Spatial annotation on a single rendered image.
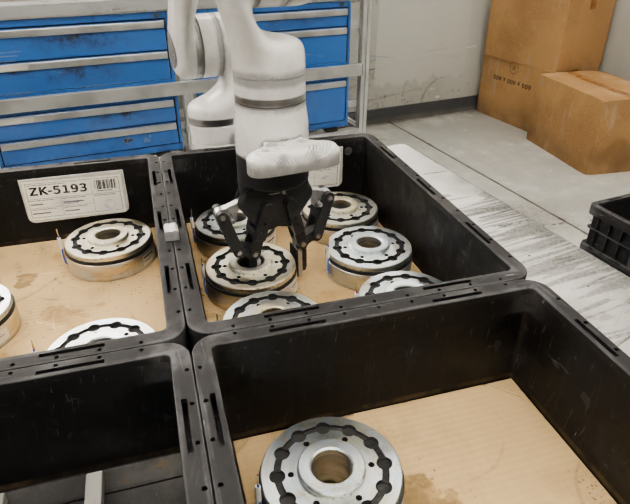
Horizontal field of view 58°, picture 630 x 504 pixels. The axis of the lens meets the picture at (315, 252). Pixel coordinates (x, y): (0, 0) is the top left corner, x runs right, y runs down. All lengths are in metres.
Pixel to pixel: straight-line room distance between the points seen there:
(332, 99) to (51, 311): 2.23
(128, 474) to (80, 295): 0.27
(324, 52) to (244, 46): 2.17
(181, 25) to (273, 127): 0.35
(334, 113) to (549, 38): 1.57
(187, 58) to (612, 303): 0.72
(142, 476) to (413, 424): 0.22
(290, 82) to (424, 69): 3.52
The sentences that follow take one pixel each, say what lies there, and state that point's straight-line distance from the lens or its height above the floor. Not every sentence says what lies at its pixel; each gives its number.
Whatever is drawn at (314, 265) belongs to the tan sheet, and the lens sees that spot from 0.70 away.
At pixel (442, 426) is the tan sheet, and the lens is 0.51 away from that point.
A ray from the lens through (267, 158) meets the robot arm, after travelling 0.52.
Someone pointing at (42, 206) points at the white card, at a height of 0.88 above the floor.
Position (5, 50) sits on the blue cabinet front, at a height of 0.78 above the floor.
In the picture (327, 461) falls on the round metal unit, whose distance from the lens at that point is 0.45.
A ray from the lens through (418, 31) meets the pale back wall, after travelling 3.96.
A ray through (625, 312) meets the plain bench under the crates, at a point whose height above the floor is 0.70.
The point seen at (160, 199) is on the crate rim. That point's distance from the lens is 0.66.
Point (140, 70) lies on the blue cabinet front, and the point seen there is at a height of 0.67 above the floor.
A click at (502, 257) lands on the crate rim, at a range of 0.55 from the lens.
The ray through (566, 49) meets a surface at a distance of 3.84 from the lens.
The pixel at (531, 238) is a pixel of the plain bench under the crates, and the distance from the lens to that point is 1.10.
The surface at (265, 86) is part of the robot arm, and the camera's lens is 0.54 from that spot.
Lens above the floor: 1.20
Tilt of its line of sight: 31 degrees down
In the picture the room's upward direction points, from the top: straight up
